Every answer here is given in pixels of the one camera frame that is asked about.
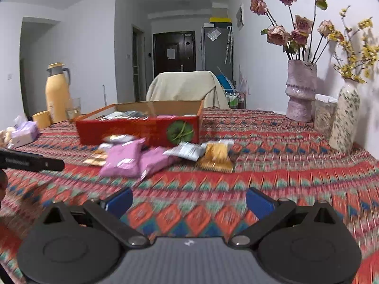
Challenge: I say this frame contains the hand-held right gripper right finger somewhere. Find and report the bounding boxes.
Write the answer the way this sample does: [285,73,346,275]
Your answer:
[228,187,341,247]

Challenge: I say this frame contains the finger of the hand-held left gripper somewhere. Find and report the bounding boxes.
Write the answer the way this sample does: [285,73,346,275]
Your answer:
[41,155,65,172]

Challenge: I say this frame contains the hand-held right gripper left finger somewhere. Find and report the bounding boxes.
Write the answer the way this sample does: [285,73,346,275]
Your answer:
[40,187,150,248]

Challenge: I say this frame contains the beige snack packet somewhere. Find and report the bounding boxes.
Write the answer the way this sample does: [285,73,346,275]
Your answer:
[84,149,108,167]

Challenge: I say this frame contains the pink snack packet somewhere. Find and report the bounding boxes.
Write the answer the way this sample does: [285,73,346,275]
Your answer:
[139,146,181,181]
[99,138,147,178]

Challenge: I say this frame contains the golden nut snack packet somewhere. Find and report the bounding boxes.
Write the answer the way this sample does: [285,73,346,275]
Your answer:
[196,140,234,173]

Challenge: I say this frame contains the silver gold snack packet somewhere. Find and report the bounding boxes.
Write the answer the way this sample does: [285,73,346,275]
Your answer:
[102,134,138,144]

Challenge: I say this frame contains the red cardboard box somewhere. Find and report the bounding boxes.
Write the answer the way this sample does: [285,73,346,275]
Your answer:
[75,99,205,148]

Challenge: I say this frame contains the white snack packet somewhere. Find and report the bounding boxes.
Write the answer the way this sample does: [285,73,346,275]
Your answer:
[100,112,126,121]

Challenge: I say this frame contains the silver grey snack packet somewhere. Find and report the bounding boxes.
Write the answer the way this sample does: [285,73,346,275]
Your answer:
[163,142,205,162]

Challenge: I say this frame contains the person's left hand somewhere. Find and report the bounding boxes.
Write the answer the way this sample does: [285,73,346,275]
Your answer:
[0,170,8,210]

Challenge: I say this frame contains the white wrapped pastries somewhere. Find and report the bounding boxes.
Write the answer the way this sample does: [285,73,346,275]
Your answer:
[0,127,15,149]

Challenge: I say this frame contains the purple tissue box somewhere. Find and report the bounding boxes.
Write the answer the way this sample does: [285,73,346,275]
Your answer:
[11,115,40,148]

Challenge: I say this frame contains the patterned red tablecloth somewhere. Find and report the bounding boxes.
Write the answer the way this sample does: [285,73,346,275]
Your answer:
[0,108,379,284]

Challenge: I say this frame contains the yellow mug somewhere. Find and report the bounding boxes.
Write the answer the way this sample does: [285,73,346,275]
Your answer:
[32,110,52,130]

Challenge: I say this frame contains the glass cup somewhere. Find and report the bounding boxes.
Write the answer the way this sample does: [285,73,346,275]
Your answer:
[65,98,82,123]

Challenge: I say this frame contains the yellow thermos jug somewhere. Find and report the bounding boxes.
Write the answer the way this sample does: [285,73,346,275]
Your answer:
[45,63,72,124]

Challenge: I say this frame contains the rack of bottles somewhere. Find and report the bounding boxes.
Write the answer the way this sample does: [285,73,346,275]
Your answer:
[226,90,248,109]

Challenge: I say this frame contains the clear grain container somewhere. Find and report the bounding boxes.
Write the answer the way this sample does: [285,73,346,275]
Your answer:
[314,94,338,138]

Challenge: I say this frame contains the pink ceramic vase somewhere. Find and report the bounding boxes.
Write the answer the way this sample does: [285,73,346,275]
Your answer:
[286,60,318,123]

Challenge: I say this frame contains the speckled white vase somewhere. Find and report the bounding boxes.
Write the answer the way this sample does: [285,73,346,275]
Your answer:
[329,78,361,153]

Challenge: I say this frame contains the blue plastic item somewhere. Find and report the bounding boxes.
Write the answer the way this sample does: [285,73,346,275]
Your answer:
[217,73,235,91]

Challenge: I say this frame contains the chair with beige cover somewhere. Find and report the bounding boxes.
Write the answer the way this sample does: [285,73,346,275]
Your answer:
[146,71,230,110]

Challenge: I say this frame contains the dark entrance door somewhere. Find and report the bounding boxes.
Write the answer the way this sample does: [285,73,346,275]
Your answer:
[152,30,197,79]

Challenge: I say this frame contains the grey refrigerator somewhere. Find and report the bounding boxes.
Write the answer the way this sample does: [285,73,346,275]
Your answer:
[201,25,234,88]

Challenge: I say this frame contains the white folded umbrella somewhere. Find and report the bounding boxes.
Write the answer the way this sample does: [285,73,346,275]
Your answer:
[224,26,234,64]

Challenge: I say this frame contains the dried pink roses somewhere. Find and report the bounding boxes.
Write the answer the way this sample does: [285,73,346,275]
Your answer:
[248,0,336,64]

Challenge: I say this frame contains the yellow flower branches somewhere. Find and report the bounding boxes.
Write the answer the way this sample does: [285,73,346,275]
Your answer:
[327,6,379,84]

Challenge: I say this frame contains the wall poster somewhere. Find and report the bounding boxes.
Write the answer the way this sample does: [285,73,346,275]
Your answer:
[236,4,245,31]

